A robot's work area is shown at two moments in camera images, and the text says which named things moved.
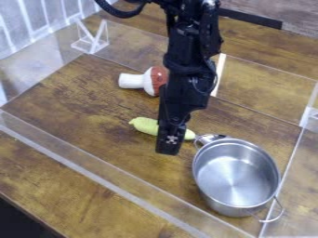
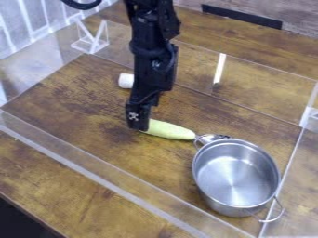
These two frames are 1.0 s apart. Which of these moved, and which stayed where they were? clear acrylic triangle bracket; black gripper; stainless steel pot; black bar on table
Moved: black gripper
Stayed: clear acrylic triangle bracket; black bar on table; stainless steel pot
